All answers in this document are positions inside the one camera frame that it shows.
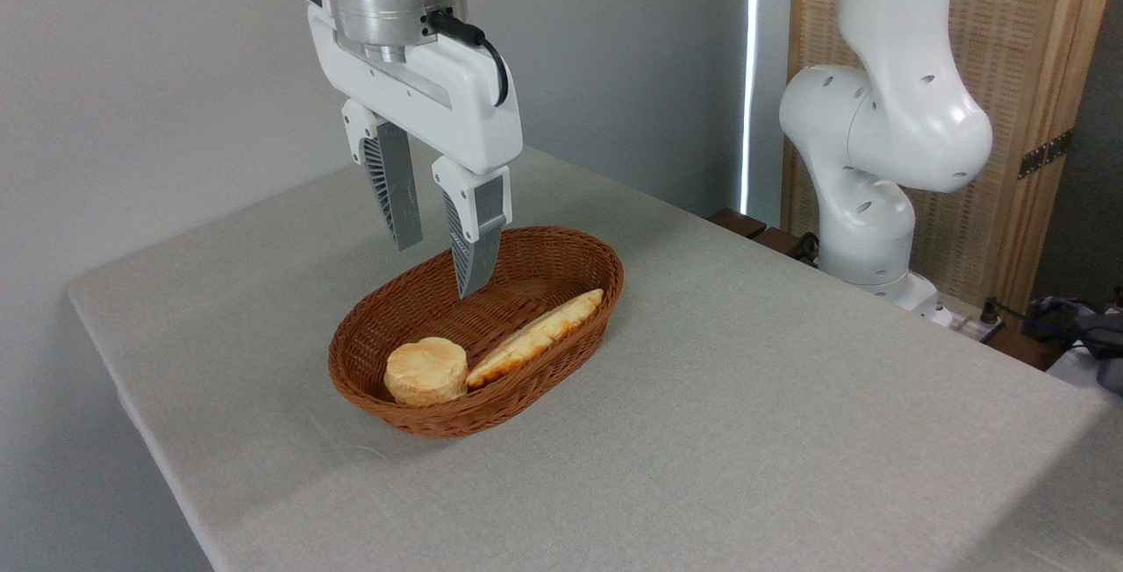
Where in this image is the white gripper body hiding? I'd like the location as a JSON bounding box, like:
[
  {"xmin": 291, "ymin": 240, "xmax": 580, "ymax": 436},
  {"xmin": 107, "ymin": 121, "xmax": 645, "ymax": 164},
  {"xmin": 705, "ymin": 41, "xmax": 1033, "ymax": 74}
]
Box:
[{"xmin": 296, "ymin": 0, "xmax": 524, "ymax": 176}]

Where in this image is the dark metal screen hinge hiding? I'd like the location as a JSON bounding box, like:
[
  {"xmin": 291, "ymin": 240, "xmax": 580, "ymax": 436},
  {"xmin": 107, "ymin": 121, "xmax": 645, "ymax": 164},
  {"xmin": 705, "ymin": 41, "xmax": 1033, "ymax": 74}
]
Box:
[{"xmin": 1018, "ymin": 129, "xmax": 1074, "ymax": 180}]

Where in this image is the gray gripper finger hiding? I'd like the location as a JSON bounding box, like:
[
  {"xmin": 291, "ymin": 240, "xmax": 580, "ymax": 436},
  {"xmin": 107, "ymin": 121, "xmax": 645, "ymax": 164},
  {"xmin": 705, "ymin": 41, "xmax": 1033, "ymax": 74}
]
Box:
[
  {"xmin": 341, "ymin": 98, "xmax": 424, "ymax": 252},
  {"xmin": 431, "ymin": 156, "xmax": 513, "ymax": 299}
]

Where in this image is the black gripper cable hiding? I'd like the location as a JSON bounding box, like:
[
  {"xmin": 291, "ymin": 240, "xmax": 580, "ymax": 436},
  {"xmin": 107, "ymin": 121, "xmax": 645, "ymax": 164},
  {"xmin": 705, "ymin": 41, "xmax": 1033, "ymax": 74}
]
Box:
[{"xmin": 424, "ymin": 9, "xmax": 510, "ymax": 108}]

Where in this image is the gray cable bundle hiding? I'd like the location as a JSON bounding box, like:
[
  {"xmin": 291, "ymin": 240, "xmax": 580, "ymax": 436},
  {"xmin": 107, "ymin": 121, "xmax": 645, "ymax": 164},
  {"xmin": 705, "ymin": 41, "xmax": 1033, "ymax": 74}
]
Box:
[{"xmin": 1000, "ymin": 294, "xmax": 1123, "ymax": 397}]

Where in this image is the long baguette bread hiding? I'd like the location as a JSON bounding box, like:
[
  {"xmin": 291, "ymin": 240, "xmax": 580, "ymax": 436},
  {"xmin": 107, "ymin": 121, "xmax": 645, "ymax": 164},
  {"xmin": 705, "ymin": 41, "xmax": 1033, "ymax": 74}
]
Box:
[{"xmin": 465, "ymin": 289, "xmax": 605, "ymax": 390}]

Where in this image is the gray tablecloth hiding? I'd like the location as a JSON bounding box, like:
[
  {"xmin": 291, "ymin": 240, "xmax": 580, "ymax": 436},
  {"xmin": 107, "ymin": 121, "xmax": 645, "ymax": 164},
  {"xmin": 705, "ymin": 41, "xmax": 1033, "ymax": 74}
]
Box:
[{"xmin": 66, "ymin": 147, "xmax": 1123, "ymax": 572}]

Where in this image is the brown wicker basket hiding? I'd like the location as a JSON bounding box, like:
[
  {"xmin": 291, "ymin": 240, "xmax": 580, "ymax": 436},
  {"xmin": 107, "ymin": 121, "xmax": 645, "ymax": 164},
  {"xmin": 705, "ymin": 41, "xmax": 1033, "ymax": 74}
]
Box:
[{"xmin": 328, "ymin": 225, "xmax": 625, "ymax": 440}]

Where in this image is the round bread roll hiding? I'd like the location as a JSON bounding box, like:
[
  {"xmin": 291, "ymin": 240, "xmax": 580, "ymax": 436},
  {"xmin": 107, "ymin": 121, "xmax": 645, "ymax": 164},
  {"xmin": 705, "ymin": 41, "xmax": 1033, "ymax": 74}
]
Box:
[{"xmin": 383, "ymin": 337, "xmax": 469, "ymax": 406}]

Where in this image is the white vertical light strip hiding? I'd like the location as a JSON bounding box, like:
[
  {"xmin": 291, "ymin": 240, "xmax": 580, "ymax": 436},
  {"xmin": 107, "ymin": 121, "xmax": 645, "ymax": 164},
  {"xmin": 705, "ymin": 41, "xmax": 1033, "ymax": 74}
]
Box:
[{"xmin": 740, "ymin": 0, "xmax": 761, "ymax": 215}]

